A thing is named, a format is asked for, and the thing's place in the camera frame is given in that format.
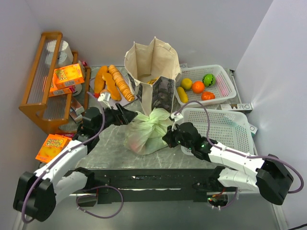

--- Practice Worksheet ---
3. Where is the back white perforated basket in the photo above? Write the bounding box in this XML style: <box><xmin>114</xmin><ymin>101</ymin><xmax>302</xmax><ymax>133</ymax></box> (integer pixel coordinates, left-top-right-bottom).
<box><xmin>176</xmin><ymin>65</ymin><xmax>236</xmax><ymax>107</ymax></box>

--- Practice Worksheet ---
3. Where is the front white perforated basket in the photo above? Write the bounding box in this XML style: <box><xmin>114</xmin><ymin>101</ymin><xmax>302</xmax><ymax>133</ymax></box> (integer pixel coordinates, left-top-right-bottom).
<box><xmin>178</xmin><ymin>108</ymin><xmax>254</xmax><ymax>154</ymax></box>

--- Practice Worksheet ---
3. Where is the long bread loaf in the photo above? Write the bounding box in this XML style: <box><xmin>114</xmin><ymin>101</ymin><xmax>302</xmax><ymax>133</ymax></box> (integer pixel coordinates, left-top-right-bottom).
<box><xmin>94</xmin><ymin>66</ymin><xmax>108</xmax><ymax>98</ymax></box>

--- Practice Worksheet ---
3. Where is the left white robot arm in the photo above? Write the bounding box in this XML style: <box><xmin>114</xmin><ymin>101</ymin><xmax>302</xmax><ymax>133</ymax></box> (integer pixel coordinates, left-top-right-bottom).
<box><xmin>13</xmin><ymin>103</ymin><xmax>138</xmax><ymax>222</ymax></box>

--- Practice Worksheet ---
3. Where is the yellow lemon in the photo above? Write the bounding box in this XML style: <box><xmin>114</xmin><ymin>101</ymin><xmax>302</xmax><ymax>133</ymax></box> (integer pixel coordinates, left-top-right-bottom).
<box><xmin>180</xmin><ymin>78</ymin><xmax>193</xmax><ymax>91</ymax></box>

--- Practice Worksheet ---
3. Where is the yellow mango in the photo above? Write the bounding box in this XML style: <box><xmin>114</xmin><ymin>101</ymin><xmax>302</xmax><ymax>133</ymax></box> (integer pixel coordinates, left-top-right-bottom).
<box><xmin>177</xmin><ymin>86</ymin><xmax>189</xmax><ymax>103</ymax></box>

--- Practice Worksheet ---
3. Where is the purple tray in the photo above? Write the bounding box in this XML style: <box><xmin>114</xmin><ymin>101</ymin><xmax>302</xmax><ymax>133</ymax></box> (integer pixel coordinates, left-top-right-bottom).
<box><xmin>89</xmin><ymin>72</ymin><xmax>136</xmax><ymax>107</ymax></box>

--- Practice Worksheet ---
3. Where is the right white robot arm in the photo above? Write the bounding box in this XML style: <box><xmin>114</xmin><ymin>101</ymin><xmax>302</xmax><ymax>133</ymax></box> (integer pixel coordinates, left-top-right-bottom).
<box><xmin>162</xmin><ymin>122</ymin><xmax>294</xmax><ymax>205</ymax></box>

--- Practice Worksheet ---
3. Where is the row of round crackers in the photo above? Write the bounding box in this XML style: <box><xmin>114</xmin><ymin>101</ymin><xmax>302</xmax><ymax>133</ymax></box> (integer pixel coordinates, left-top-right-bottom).
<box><xmin>108</xmin><ymin>65</ymin><xmax>135</xmax><ymax>102</ymax></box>

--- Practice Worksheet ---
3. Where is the grey RIO block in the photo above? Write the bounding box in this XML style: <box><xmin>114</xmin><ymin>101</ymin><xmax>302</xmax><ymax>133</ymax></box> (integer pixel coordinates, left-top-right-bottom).
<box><xmin>220</xmin><ymin>103</ymin><xmax>253</xmax><ymax>111</ymax></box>

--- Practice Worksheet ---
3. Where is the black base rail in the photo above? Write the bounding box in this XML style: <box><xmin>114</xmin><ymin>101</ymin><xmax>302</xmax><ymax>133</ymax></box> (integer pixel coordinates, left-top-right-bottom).
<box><xmin>66</xmin><ymin>167</ymin><xmax>240</xmax><ymax>204</ymax></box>

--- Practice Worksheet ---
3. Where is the wooden shelf rack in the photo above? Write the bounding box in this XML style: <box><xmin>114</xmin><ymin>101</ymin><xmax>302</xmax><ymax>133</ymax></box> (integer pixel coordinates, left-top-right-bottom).
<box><xmin>19</xmin><ymin>31</ymin><xmax>77</xmax><ymax>134</ymax></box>

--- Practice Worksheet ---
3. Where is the red tomato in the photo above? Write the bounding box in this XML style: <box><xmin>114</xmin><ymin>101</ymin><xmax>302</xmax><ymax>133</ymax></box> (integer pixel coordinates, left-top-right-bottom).
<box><xmin>201</xmin><ymin>92</ymin><xmax>215</xmax><ymax>101</ymax></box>

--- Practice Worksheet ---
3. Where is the orange box on floor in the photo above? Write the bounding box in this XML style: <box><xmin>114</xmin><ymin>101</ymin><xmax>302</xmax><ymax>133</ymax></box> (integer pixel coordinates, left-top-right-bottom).
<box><xmin>35</xmin><ymin>133</ymin><xmax>74</xmax><ymax>163</ymax></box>

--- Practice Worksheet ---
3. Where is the beige canvas tote bag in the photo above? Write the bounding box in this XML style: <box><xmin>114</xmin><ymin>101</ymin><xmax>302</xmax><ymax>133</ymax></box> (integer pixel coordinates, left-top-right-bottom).
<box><xmin>124</xmin><ymin>37</ymin><xmax>182</xmax><ymax>115</ymax></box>

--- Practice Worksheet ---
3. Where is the white perforated basket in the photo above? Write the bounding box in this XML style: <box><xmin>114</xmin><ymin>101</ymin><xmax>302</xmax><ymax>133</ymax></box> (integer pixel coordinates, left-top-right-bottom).
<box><xmin>176</xmin><ymin>65</ymin><xmax>236</xmax><ymax>107</ymax></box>
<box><xmin>178</xmin><ymin>108</ymin><xmax>254</xmax><ymax>154</ymax></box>

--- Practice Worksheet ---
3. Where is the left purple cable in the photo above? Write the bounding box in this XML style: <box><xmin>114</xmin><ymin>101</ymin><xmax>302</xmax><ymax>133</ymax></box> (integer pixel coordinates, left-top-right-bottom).
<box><xmin>21</xmin><ymin>91</ymin><xmax>124</xmax><ymax>223</ymax></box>

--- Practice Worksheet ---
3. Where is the green watermelon ball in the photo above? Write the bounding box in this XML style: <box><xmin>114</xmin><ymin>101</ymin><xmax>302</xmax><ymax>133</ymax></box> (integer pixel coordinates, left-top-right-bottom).
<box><xmin>202</xmin><ymin>73</ymin><xmax>216</xmax><ymax>87</ymax></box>

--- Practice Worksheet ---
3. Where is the orange fruit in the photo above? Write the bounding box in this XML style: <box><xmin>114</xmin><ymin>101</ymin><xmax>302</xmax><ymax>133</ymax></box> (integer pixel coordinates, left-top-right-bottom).
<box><xmin>191</xmin><ymin>81</ymin><xmax>205</xmax><ymax>94</ymax></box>

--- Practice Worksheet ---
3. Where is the green plastic grocery bag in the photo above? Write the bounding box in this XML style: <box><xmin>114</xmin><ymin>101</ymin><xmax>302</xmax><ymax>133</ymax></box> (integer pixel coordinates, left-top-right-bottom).
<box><xmin>123</xmin><ymin>108</ymin><xmax>173</xmax><ymax>155</ymax></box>

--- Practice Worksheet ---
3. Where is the orange cracker box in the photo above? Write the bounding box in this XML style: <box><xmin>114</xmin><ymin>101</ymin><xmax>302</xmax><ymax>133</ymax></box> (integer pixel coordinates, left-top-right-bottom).
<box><xmin>48</xmin><ymin>82</ymin><xmax>75</xmax><ymax>97</ymax></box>
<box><xmin>53</xmin><ymin>63</ymin><xmax>84</xmax><ymax>89</ymax></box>

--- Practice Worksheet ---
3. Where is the orange gummy snack bag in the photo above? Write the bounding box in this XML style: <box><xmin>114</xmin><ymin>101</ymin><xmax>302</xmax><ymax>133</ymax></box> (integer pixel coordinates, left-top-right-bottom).
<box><xmin>147</xmin><ymin>77</ymin><xmax>159</xmax><ymax>85</ymax></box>

